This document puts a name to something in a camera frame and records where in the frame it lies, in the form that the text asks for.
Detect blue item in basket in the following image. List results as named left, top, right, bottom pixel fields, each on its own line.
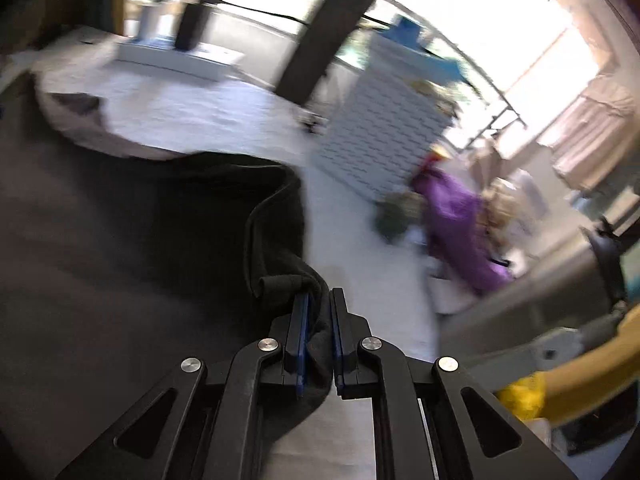
left=382, top=15, right=463, bottom=86

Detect white power strip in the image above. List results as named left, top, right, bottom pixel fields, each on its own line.
left=115, top=40, right=246, bottom=83

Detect purple cloth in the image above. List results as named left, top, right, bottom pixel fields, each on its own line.
left=410, top=160, right=513, bottom=296

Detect dark grey t-shirt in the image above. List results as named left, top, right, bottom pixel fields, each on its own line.
left=0, top=72, right=336, bottom=480

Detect white plastic basket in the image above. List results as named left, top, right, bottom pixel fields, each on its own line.
left=312, top=32, right=453, bottom=201

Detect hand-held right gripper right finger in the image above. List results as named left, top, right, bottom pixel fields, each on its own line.
left=329, top=287, right=578, bottom=480

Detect dark window pillar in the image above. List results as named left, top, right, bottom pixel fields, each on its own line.
left=275, top=0, right=408, bottom=106

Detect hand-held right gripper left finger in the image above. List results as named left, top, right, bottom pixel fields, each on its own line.
left=55, top=292, right=313, bottom=480

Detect hanging light shirt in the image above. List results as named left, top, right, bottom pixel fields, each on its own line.
left=537, top=75, right=640, bottom=191

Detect small dark grey object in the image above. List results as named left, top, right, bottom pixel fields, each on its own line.
left=375, top=192, right=426, bottom=241

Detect balcony railing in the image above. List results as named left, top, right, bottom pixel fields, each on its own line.
left=205, top=0, right=331, bottom=26

